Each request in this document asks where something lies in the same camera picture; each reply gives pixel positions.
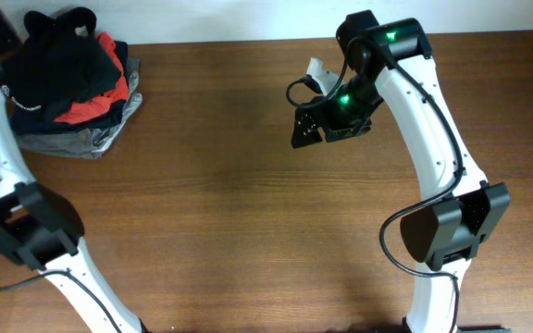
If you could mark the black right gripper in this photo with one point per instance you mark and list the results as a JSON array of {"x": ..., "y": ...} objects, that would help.
[{"x": 329, "y": 122}]

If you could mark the black polo shirt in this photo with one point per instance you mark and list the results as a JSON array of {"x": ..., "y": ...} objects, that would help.
[{"x": 61, "y": 63}]

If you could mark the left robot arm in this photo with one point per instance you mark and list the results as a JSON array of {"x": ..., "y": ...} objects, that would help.
[{"x": 43, "y": 231}]

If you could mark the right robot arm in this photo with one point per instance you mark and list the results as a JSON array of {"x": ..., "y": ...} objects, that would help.
[{"x": 459, "y": 209}]

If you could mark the navy folded garment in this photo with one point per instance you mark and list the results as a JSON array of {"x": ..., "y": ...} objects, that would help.
[{"x": 33, "y": 122}]

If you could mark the grey folded garment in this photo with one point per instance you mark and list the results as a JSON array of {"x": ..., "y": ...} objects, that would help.
[{"x": 87, "y": 143}]

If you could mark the red folded garment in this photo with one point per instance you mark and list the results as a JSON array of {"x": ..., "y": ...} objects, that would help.
[{"x": 100, "y": 105}]

